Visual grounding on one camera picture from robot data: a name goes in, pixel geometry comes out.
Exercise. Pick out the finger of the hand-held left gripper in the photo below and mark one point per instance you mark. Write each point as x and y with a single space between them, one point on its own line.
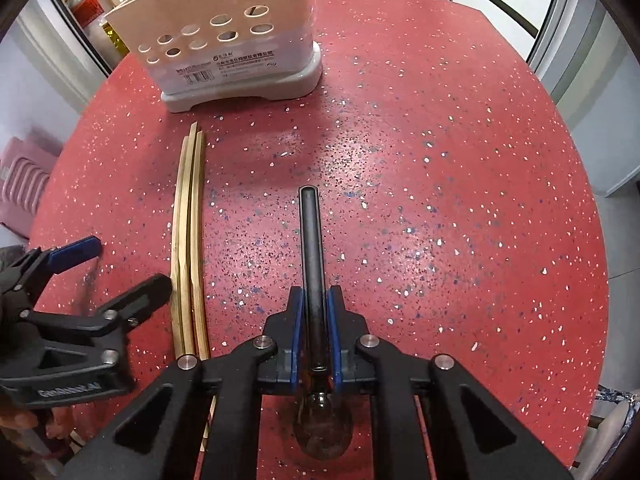
75 250
145 290

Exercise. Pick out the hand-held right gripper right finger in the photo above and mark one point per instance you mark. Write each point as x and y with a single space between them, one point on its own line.
334 330

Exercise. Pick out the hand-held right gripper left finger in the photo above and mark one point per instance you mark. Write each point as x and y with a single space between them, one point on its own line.
298 330

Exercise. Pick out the brown wooden chopstick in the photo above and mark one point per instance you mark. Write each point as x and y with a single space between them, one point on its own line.
186 260
198 260
176 270

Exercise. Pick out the dark translucent plastic spoon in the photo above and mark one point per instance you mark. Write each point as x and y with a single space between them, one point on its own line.
310 240

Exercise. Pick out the pink plastic stool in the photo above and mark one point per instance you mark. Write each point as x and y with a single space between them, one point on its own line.
25 180

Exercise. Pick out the yellow oil bottle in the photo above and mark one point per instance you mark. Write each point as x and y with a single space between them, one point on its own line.
116 40

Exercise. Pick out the red plastic basket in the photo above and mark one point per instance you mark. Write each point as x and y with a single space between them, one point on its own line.
89 10

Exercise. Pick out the patterned cloth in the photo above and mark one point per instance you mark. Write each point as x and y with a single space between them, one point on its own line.
617 410

